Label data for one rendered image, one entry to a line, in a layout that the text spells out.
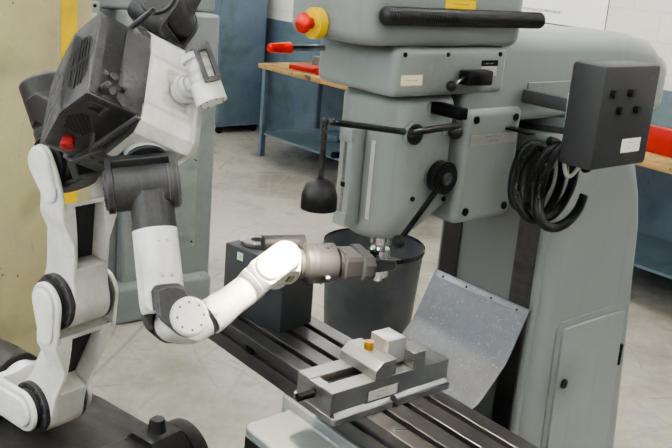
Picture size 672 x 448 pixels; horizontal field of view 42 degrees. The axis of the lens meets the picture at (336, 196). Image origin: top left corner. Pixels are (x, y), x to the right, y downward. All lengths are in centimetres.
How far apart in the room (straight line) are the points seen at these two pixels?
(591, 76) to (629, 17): 470
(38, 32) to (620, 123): 213
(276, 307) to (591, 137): 92
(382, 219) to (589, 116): 46
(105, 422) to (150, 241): 98
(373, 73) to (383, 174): 21
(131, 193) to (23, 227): 168
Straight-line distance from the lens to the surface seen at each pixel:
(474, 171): 192
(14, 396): 248
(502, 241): 220
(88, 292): 223
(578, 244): 220
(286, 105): 929
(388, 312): 395
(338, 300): 396
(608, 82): 179
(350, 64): 179
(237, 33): 917
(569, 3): 677
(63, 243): 220
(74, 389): 243
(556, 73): 209
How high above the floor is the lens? 189
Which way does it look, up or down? 15 degrees down
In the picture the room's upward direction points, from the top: 5 degrees clockwise
